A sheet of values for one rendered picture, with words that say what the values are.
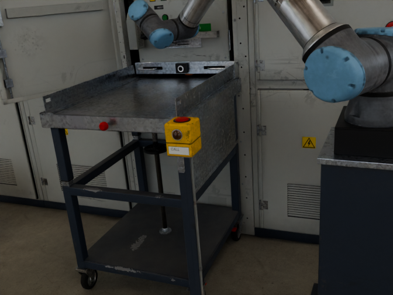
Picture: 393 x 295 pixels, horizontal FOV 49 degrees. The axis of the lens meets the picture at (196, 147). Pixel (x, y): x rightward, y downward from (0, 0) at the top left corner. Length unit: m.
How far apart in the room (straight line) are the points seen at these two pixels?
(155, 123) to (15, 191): 1.75
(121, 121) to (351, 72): 0.82
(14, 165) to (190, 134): 1.95
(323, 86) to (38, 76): 1.40
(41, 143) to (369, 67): 2.06
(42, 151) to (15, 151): 0.22
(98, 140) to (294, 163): 1.10
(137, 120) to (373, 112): 0.77
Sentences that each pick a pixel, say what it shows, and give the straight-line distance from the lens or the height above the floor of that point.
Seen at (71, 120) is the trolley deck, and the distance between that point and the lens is 1.69.
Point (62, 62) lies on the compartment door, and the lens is 2.20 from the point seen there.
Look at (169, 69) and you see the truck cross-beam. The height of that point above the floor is 0.89.
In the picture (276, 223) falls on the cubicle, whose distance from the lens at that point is 2.28.
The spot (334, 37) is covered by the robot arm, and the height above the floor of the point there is 1.11.
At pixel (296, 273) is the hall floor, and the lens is 2.10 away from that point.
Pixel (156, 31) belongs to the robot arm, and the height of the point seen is 1.11.
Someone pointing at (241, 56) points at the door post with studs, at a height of 0.95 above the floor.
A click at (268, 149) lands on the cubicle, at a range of 2.11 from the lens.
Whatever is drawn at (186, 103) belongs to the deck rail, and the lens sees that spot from 1.52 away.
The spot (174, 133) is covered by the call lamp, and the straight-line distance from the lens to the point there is 1.20.
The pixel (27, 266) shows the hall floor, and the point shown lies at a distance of 2.42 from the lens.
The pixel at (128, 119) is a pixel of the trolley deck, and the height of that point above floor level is 0.84.
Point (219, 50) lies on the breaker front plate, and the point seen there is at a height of 0.97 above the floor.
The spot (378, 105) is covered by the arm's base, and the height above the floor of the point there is 0.90.
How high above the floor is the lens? 1.24
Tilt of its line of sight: 20 degrees down
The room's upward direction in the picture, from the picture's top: 5 degrees counter-clockwise
